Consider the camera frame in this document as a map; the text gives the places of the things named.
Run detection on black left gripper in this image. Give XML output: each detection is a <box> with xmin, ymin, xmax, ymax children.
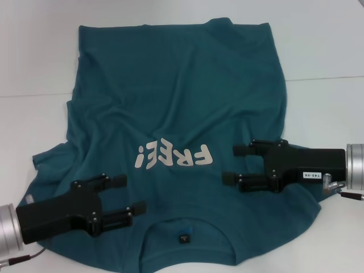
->
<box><xmin>16</xmin><ymin>172</ymin><xmax>148</xmax><ymax>245</ymax></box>

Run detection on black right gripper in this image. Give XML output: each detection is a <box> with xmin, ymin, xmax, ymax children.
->
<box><xmin>222</xmin><ymin>139</ymin><xmax>346</xmax><ymax>195</ymax></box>

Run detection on teal t-shirt with FREE print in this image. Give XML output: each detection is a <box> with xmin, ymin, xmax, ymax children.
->
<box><xmin>31</xmin><ymin>16</ymin><xmax>322</xmax><ymax>273</ymax></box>

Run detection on right arm cable with plug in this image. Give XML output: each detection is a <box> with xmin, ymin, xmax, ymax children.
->
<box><xmin>337</xmin><ymin>190</ymin><xmax>364</xmax><ymax>201</ymax></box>

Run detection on arm cable with plug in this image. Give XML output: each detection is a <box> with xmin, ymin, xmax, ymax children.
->
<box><xmin>337</xmin><ymin>190</ymin><xmax>364</xmax><ymax>201</ymax></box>
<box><xmin>0</xmin><ymin>246</ymin><xmax>46</xmax><ymax>264</ymax></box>

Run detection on left arm cable with plug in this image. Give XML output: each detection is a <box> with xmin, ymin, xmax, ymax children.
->
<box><xmin>0</xmin><ymin>246</ymin><xmax>46</xmax><ymax>264</ymax></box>

